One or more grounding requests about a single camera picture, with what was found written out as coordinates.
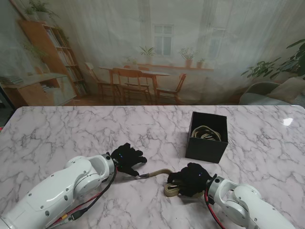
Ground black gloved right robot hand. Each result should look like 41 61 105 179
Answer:
167 162 213 198

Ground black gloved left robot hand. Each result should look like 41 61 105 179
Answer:
111 142 148 177

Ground beige woven belt double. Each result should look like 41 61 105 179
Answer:
138 168 204 198
191 125 223 142

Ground black belt storage box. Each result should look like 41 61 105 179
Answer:
185 111 229 164

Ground dark brown woven belt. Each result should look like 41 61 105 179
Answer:
199 130 215 140

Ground black panel beside backdrop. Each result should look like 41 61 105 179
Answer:
0 84 17 132

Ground red black right arm cables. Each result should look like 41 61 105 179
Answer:
203 187 226 229

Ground red black arm cables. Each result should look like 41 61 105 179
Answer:
203 187 226 229
46 164 119 227

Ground red black left arm cables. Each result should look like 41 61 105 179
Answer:
46 164 119 227

